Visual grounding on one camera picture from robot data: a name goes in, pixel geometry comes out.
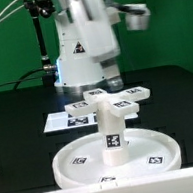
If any black cable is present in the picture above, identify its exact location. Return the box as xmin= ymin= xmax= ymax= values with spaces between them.
xmin=0 ymin=64 xmax=60 ymax=96

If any white marker board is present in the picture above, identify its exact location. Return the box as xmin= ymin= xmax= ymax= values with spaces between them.
xmin=41 ymin=99 xmax=140 ymax=135

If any white cable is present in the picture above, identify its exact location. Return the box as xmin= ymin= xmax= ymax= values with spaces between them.
xmin=0 ymin=0 xmax=36 ymax=28

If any black camera stand pole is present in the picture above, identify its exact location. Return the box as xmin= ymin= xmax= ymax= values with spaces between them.
xmin=24 ymin=0 xmax=57 ymax=87

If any white round table top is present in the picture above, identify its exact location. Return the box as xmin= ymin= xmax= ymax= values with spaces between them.
xmin=52 ymin=128 xmax=182 ymax=189

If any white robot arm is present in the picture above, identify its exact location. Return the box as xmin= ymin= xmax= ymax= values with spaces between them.
xmin=42 ymin=0 xmax=150 ymax=93

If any white cross table base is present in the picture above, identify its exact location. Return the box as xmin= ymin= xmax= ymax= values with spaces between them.
xmin=65 ymin=86 xmax=151 ymax=117

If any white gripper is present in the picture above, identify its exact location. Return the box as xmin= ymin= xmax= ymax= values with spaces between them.
xmin=68 ymin=0 xmax=124 ymax=92

